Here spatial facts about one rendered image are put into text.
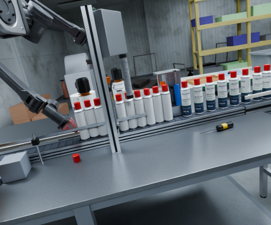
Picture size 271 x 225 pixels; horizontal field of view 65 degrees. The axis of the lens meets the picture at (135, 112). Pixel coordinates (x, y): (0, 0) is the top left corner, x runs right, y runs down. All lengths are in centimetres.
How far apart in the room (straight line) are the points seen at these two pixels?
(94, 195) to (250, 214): 107
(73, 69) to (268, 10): 495
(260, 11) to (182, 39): 402
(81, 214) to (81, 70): 459
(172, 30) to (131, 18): 178
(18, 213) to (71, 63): 470
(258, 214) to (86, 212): 109
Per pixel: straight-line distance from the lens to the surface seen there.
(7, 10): 66
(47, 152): 121
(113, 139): 105
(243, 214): 161
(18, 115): 444
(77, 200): 84
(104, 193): 83
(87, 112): 115
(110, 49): 95
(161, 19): 972
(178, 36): 978
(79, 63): 535
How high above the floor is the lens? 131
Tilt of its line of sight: 17 degrees down
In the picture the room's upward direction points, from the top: 10 degrees counter-clockwise
